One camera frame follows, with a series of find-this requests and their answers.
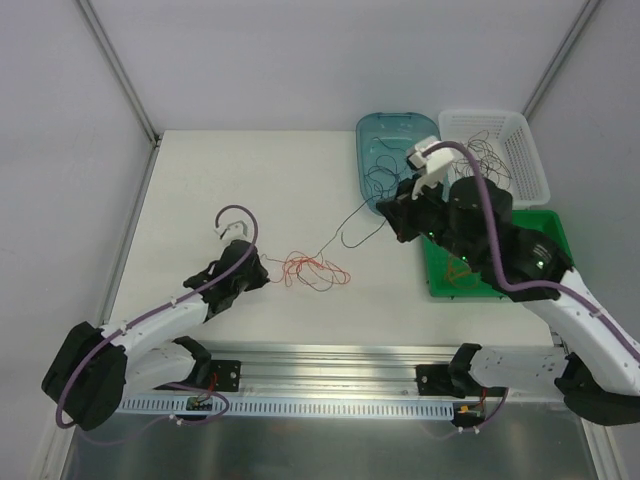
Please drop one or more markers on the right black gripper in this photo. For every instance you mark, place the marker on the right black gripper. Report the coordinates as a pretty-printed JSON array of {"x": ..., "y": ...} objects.
[{"x": 403, "y": 213}]

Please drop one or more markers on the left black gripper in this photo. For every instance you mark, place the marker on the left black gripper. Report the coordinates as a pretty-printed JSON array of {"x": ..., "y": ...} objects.
[{"x": 248, "y": 273}]

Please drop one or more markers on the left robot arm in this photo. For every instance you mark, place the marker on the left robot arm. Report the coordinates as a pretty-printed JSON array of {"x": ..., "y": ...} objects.
[{"x": 98, "y": 367}]

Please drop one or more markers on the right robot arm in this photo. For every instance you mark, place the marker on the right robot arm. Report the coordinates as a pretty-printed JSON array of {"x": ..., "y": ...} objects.
[{"x": 598, "y": 379}]

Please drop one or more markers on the teal transparent plastic tub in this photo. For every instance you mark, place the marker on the teal transparent plastic tub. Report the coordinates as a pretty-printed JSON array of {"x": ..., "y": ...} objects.
[{"x": 382, "y": 140}]

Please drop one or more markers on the green plastic tray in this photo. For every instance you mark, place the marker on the green plastic tray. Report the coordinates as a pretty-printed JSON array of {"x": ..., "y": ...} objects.
[{"x": 450, "y": 278}]

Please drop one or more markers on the white perforated plastic basket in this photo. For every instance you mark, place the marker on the white perforated plastic basket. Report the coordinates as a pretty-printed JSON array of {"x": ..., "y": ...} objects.
[{"x": 502, "y": 143}]

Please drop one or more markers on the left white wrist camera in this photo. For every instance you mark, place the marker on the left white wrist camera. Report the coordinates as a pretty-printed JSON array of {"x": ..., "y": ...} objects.
[{"x": 237, "y": 230}]

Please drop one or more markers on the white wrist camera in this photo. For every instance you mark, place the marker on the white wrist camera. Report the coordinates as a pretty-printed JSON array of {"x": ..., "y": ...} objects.
[
  {"x": 431, "y": 162},
  {"x": 237, "y": 230}
]

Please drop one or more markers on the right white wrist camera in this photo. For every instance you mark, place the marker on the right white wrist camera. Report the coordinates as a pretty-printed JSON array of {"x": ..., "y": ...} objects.
[{"x": 431, "y": 162}]

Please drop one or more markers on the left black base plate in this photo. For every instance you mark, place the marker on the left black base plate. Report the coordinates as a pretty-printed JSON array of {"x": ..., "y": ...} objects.
[{"x": 224, "y": 376}]

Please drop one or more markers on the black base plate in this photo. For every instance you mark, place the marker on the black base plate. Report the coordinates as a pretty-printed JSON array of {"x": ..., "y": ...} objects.
[
  {"x": 224, "y": 376},
  {"x": 433, "y": 380}
]

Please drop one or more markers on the aluminium mounting rail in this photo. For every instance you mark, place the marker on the aluminium mounting rail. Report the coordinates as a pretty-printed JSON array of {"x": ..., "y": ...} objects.
[{"x": 367, "y": 371}]

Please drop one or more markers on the white slotted cable duct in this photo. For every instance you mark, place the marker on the white slotted cable duct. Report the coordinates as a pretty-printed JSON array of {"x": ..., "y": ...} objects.
[{"x": 185, "y": 405}]

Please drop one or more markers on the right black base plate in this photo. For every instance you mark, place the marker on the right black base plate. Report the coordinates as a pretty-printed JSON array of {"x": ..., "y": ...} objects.
[{"x": 433, "y": 380}]

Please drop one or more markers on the left aluminium frame post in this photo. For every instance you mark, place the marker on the left aluminium frame post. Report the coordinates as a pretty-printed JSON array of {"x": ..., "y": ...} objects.
[{"x": 106, "y": 48}]

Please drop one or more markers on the aluminium frame post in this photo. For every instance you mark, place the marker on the aluminium frame post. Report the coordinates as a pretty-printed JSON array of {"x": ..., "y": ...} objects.
[
  {"x": 561, "y": 56},
  {"x": 106, "y": 48}
]

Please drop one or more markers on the right aluminium frame post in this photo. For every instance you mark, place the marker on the right aluminium frame post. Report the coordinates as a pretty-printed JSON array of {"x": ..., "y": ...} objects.
[{"x": 561, "y": 56}]

